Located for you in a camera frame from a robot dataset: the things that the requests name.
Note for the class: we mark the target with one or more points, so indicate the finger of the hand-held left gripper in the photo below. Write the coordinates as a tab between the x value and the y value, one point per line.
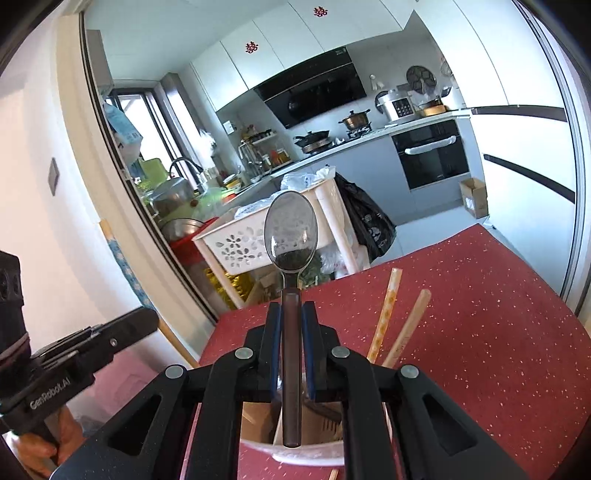
124	327

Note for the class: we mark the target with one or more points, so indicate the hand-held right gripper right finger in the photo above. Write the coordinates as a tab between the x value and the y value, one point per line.
310	332

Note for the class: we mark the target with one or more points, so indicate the red paper decal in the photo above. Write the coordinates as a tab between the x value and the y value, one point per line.
252	47
319	11

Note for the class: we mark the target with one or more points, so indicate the pink plastic stool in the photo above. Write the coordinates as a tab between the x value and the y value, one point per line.
124	383

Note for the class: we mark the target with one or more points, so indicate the black trash bag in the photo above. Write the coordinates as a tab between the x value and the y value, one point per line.
364	217

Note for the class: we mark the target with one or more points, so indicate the clear bag of vegetables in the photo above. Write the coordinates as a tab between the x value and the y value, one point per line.
332	263

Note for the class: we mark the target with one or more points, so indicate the steel cooking pot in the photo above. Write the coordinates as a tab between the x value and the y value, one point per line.
354	120

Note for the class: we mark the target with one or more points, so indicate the kitchen faucet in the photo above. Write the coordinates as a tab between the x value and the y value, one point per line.
184	168

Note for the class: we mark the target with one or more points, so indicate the black range hood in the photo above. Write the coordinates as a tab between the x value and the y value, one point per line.
318	87

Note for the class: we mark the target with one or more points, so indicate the orange patterned chopstick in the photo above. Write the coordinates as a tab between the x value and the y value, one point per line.
385	314

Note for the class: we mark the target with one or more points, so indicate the cardboard box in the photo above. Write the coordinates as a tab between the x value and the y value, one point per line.
474	198

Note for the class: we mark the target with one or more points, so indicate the black wok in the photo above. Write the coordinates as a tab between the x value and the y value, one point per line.
313	141

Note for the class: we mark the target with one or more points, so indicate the white plastic bag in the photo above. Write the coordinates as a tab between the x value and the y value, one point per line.
304	177

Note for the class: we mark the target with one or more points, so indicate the grey wall switch plate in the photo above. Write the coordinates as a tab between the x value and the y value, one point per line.
54	177

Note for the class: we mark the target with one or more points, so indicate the white refrigerator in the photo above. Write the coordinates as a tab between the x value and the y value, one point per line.
508	152

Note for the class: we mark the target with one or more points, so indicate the white plastic utensil holder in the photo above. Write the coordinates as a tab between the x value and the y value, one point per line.
304	454

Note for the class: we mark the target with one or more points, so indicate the white upper cabinets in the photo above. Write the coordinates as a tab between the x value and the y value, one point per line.
277	41

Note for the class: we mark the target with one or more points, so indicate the white flower-cutout basket rack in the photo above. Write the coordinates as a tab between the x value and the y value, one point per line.
240	244

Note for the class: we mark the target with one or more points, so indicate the spice rack with jars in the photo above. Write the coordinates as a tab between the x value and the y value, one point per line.
263	154

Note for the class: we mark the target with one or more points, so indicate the steel pot with lid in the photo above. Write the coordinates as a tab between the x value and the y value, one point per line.
171	196

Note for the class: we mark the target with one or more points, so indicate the round black trivet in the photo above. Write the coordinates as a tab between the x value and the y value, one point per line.
421	78

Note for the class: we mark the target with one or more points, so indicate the black built-in oven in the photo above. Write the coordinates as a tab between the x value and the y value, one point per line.
431	157

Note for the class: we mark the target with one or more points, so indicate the silver rice cooker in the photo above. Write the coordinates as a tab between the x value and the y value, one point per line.
396	105

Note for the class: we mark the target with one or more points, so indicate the metal basin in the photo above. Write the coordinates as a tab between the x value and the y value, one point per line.
182	228

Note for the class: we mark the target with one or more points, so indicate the blue and white bag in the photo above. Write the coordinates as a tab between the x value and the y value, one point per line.
122	131

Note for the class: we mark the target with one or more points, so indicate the plain wooden chopstick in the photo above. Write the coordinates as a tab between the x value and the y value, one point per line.
333	474
411	323

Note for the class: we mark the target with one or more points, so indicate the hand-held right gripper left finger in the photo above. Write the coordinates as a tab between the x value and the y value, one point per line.
276	332

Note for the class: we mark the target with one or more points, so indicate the red box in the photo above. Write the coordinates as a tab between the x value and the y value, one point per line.
189	244

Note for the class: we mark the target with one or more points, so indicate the dark translucent plastic spoon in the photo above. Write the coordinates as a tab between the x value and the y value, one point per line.
291	230

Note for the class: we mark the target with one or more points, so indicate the person's left hand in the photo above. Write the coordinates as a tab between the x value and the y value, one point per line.
41	454

